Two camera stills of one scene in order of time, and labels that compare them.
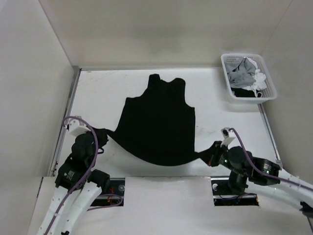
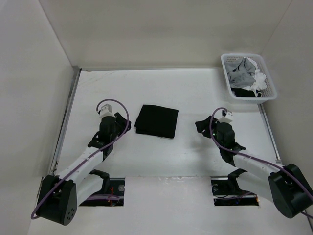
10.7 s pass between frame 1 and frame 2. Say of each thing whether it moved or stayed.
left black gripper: moved
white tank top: stayed
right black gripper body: moved
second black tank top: stayed
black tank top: moved
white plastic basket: stayed
